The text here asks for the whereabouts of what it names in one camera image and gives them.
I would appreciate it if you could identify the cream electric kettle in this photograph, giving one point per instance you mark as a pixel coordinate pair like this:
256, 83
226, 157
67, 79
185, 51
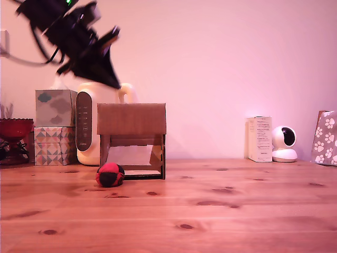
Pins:
105, 97

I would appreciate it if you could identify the cloud print tissue box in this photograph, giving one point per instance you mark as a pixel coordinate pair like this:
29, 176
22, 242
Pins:
54, 108

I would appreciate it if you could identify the red glass footed bowl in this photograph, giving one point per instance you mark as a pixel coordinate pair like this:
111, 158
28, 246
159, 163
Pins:
13, 129

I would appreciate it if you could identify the pale dried stems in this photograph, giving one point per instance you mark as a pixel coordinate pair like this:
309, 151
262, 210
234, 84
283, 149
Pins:
8, 112

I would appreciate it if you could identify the white wall plate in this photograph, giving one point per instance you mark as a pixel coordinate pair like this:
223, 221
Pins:
4, 43

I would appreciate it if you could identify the white tissue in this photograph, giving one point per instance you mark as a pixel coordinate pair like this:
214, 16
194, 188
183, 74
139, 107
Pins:
59, 85

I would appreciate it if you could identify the white printed carton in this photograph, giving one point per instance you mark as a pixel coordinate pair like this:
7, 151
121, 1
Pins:
264, 139

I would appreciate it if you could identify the cardboard dice tower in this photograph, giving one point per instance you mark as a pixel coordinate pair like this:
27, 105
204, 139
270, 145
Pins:
131, 118

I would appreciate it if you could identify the red and black footbag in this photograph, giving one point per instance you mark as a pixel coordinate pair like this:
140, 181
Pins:
110, 175

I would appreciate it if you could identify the triangle pattern tissue box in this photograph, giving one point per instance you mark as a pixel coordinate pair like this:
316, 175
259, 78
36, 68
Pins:
51, 147

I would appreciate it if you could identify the small white round camera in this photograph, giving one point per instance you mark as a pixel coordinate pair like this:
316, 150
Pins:
283, 155

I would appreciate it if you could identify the grey paw print bag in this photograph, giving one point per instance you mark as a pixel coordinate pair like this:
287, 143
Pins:
326, 139

